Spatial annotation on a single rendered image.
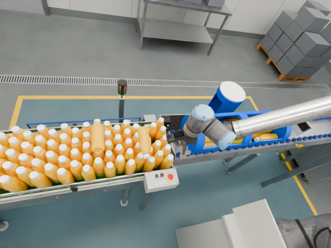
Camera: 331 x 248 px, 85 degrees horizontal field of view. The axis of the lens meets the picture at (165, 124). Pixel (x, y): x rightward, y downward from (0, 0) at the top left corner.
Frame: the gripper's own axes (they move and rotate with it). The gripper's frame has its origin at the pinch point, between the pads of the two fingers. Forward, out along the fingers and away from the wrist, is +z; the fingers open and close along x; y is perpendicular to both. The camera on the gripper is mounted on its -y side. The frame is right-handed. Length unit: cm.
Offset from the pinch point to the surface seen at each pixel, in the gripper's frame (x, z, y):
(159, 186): -17.0, 14.2, -11.4
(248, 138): 4, 7, 61
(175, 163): 3.2, 37.3, 10.9
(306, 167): -17, 52, 158
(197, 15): 349, 86, 172
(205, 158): 3, 37, 38
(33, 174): 0, 13, -77
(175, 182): -16.4, 14.3, -1.2
